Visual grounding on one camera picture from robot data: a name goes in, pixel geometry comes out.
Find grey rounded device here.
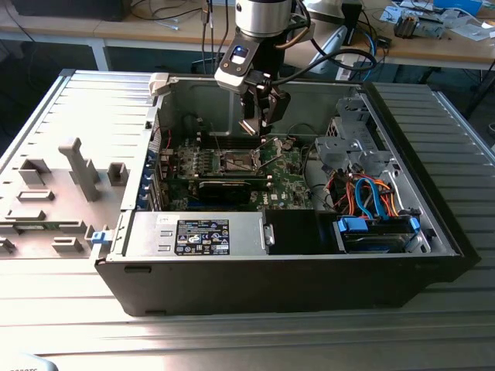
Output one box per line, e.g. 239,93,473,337
0,353,59,371

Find light wooden desk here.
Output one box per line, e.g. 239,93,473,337
0,0,241,73
316,0,495,117

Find short black fan wire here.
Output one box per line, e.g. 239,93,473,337
181,111,206,134

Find black plastic shroud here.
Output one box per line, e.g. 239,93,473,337
265,209,337,256

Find blue box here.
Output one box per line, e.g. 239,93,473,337
432,0,484,15

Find hanging blue cable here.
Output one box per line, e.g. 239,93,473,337
361,29,382,84

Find long black wire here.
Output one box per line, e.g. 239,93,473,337
288,122,329,212

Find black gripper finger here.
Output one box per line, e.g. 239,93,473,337
243,85,264,134
261,87,292,136

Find silver metal drive cage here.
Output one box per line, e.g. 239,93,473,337
313,96,407,175

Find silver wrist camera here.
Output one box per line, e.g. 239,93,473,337
213,41,266,93

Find black computer box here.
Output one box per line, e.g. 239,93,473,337
11,0,125,22

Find grey metal drive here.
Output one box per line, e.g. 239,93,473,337
417,13,446,39

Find grey plastic parts rack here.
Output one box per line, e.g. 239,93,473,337
0,137,131,267

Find red orange power wire bundle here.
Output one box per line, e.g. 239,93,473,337
326,172,355,212

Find upright black device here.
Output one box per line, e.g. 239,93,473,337
340,2,364,47

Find black graphics card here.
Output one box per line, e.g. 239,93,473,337
196,178,252,206

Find thick black camera cable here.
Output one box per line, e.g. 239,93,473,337
266,49,378,84

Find white label box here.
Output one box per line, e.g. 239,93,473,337
335,60,355,81

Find silver power supply unit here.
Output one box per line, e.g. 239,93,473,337
124,211,271,259

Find hard disk in blue carrier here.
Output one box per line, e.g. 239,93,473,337
333,216,422,255

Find beige plastic case latch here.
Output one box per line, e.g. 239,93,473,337
148,72,173,97

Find finned metal heat sink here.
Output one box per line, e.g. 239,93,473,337
394,11,421,39

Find CPU socket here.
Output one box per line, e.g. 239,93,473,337
217,148,262,173

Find black RAM slot bank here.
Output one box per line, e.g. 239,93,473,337
172,172,270,185
196,130,268,151

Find silver green CPU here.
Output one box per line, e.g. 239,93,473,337
238,118,259,137

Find thin red wire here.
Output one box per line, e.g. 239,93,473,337
152,129,174,151

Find black PC case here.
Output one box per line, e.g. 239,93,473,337
94,71,483,318

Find blue data wire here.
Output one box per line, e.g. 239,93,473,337
354,176,384,223

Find white paper sheets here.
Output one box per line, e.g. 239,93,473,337
444,11,495,42

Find hanging black cables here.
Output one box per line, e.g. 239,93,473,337
199,0,217,77

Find orange data wire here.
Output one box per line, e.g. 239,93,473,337
381,179,405,217

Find green RAM stick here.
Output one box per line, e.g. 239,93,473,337
15,220,84,233

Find green motherboard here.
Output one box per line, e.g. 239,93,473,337
166,145,314,212

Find small white cable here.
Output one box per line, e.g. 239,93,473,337
156,17,181,32

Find metal socket cover frame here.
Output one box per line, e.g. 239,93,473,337
253,135,283,172

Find thin metal locking lever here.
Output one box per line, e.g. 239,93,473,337
210,121,224,155

